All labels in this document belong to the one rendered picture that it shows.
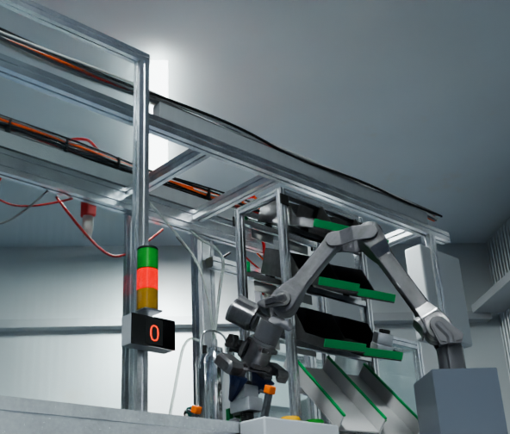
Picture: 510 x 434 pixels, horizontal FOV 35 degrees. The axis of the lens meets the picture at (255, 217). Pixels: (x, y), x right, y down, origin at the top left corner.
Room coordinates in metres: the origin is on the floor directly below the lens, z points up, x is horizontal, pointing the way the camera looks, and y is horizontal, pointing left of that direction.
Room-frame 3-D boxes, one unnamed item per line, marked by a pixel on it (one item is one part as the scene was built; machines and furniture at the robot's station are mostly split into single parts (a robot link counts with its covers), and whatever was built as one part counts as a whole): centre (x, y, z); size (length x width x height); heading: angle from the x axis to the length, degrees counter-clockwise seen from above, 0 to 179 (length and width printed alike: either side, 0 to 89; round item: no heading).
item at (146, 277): (1.80, 0.26, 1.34); 0.05 x 0.05 x 0.05
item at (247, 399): (1.85, 0.05, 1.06); 0.08 x 0.04 x 0.07; 45
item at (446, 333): (1.74, -0.40, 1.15); 0.09 x 0.07 x 0.06; 173
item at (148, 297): (1.80, 0.26, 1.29); 0.05 x 0.05 x 0.05
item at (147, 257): (1.80, 0.26, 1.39); 0.05 x 0.05 x 0.05
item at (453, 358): (1.74, -0.41, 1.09); 0.07 x 0.07 x 0.06; 7
